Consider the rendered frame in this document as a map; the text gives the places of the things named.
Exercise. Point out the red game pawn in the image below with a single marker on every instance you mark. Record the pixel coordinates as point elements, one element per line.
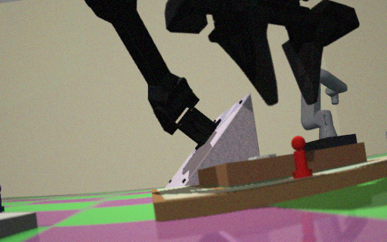
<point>300,159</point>

